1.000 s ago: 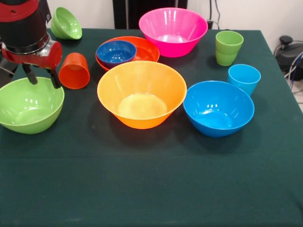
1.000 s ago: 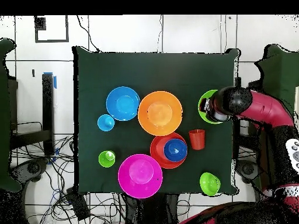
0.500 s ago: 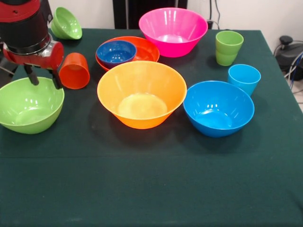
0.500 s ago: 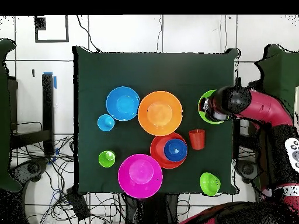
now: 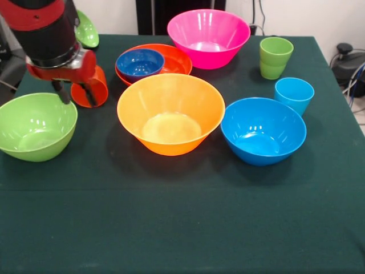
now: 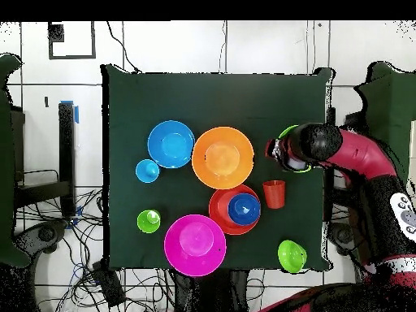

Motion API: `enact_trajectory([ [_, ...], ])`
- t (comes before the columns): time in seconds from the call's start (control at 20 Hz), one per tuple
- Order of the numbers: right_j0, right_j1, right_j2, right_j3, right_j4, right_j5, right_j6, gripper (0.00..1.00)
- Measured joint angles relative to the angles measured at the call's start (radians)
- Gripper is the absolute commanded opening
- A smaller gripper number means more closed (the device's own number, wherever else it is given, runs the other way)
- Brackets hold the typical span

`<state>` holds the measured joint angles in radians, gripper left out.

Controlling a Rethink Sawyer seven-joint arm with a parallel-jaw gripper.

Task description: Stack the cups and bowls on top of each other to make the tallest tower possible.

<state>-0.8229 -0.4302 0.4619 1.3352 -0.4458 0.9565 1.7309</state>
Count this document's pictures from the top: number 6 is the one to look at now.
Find large green bowl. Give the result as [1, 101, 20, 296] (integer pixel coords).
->
[277, 124, 313, 174]

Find red-orange cup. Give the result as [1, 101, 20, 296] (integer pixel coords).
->
[262, 180, 287, 210]

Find large orange bowl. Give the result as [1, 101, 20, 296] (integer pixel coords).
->
[191, 126, 255, 191]

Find small dark blue bowl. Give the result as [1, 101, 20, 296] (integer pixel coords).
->
[227, 193, 262, 228]

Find red-orange bowl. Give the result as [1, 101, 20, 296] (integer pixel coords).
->
[208, 184, 262, 236]

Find light blue bowl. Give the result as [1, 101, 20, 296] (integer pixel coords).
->
[146, 119, 197, 170]

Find small green bowl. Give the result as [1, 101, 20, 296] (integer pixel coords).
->
[277, 239, 309, 274]

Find large pink bowl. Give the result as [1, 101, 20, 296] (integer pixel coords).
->
[163, 214, 228, 278]

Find black upright bar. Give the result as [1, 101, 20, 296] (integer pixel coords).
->
[324, 106, 336, 223]

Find dark green tablecloth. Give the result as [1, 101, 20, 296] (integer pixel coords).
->
[101, 63, 334, 272]

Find black stand base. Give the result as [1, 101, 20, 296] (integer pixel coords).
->
[327, 222, 358, 256]
[15, 219, 69, 256]

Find light blue cup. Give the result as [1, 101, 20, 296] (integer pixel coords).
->
[135, 158, 161, 184]

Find green covered side table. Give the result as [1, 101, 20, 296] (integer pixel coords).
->
[0, 53, 32, 269]
[352, 61, 416, 196]

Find white boxes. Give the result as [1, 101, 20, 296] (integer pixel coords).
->
[407, 119, 416, 196]

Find green cup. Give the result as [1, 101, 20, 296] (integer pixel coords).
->
[136, 209, 162, 235]

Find black power strip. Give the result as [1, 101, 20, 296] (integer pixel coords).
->
[91, 259, 127, 308]

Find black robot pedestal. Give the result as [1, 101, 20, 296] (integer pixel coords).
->
[173, 269, 249, 312]

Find floor cable tangle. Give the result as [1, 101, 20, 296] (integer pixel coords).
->
[15, 188, 176, 312]

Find black L-shaped frame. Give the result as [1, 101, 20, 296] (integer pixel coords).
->
[14, 102, 76, 218]

